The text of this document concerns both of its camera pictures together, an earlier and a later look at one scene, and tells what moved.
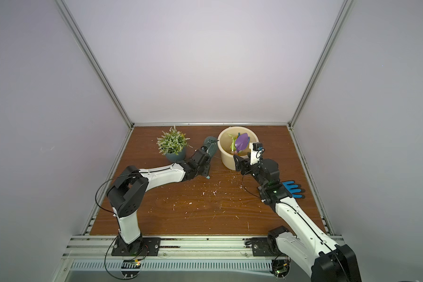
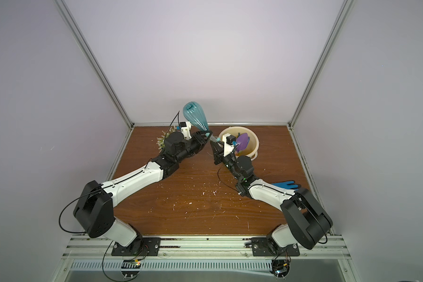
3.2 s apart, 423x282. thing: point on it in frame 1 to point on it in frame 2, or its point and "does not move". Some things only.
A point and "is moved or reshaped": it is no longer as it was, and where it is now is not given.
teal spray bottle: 210,143 is moved or reshaped
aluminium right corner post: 319,61 does not move
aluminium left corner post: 95,62 does not move
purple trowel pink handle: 242,142 does not move
